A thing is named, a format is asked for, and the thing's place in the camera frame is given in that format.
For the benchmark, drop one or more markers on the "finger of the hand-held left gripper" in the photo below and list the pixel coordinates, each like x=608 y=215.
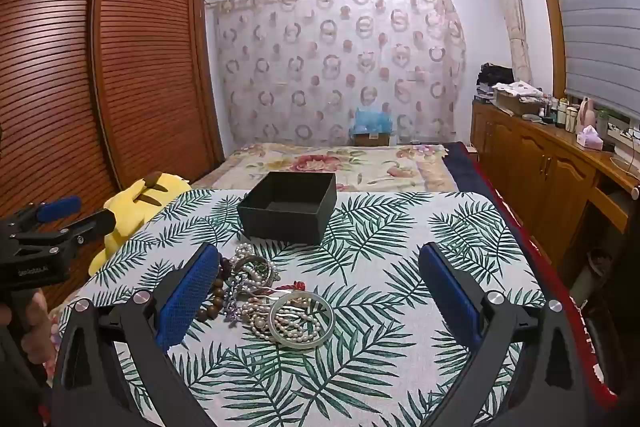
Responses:
x=60 y=208
x=95 y=222

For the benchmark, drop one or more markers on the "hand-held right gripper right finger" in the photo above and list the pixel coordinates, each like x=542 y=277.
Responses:
x=450 y=294

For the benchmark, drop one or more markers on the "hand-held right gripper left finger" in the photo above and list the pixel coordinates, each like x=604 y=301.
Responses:
x=187 y=302

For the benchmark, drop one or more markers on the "pile of bead jewellery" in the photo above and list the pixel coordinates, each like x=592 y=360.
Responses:
x=255 y=312

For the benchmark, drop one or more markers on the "pale jade bangle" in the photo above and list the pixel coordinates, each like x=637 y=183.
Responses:
x=300 y=295

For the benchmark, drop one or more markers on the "black box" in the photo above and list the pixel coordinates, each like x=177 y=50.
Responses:
x=280 y=222

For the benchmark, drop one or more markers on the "person's left hand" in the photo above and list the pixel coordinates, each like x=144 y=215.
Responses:
x=35 y=327

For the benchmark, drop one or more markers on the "yellow plush toy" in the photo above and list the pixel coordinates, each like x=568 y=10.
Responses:
x=135 y=197

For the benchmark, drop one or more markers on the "leaf print tablecloth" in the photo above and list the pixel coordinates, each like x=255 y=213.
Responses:
x=390 y=257

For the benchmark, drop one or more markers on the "wooden cabinet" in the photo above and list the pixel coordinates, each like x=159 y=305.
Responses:
x=530 y=162

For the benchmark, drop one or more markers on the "wooden slatted wardrobe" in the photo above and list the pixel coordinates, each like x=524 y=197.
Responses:
x=140 y=57

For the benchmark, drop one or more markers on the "small cardboard box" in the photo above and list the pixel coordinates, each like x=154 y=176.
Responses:
x=372 y=138

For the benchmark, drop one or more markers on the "floral bed blanket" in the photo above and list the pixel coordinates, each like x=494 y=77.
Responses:
x=310 y=162

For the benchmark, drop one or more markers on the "blue plastic bag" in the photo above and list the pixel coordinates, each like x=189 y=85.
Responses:
x=372 y=122

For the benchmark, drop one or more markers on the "cardboard box with white cloth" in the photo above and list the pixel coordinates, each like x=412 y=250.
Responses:
x=515 y=102

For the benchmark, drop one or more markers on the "pink tissue box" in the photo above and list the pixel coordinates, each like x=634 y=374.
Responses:
x=590 y=139

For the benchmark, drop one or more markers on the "group of small bottles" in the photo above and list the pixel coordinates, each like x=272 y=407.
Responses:
x=565 y=112

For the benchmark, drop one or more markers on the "stack of dark clothes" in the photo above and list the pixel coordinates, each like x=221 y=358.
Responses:
x=495 y=74

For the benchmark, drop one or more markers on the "beige side curtain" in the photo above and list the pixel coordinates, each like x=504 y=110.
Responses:
x=515 y=22

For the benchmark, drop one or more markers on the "grey window blind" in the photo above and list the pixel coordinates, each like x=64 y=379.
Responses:
x=595 y=7

